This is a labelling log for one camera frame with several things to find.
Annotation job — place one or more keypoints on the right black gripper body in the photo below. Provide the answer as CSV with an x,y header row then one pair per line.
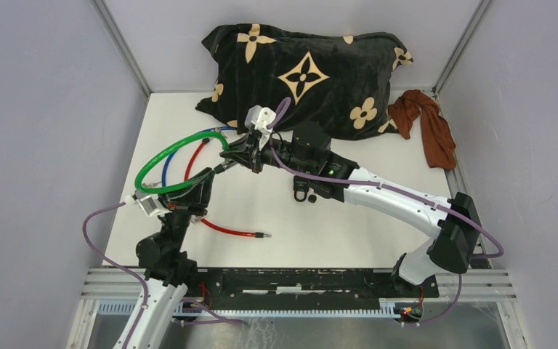
x,y
267,156

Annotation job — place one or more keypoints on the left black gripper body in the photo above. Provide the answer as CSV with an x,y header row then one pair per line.
x,y
184,204

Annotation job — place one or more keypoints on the green cable lock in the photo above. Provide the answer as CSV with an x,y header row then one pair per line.
x,y
166,155

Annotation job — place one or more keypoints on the small black padlock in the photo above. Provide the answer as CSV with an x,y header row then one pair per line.
x,y
301,189

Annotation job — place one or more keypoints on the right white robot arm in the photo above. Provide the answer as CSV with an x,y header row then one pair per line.
x,y
451,225

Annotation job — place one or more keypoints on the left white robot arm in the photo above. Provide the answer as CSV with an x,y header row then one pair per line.
x,y
168,272

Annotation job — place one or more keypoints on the small brass padlock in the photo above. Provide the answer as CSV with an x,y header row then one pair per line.
x,y
152,185

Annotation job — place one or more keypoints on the black floral pillow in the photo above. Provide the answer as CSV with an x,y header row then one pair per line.
x,y
341,83

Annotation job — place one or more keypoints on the brown cloth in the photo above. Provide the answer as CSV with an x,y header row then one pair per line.
x,y
438,143

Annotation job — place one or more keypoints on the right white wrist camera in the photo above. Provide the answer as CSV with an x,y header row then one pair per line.
x,y
261,119

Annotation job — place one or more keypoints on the blue cable lock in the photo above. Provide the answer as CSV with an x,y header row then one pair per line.
x,y
196,152

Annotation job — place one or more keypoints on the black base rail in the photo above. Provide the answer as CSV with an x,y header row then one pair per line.
x,y
306,291

